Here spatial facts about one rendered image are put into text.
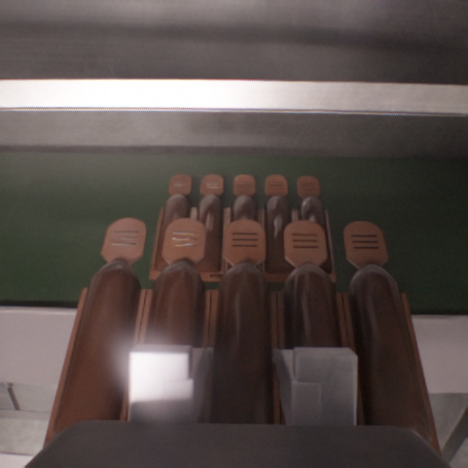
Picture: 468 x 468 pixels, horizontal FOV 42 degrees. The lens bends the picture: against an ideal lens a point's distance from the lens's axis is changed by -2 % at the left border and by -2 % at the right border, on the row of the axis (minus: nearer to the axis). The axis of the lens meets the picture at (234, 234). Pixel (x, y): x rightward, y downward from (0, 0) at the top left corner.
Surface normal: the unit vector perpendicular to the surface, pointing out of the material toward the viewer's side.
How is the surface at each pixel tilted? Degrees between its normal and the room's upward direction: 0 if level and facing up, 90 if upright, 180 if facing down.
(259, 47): 90
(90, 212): 2
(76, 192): 2
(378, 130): 90
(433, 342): 90
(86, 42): 90
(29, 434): 0
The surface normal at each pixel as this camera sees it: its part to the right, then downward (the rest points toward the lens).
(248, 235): 0.00, -0.72
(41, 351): -0.03, 0.69
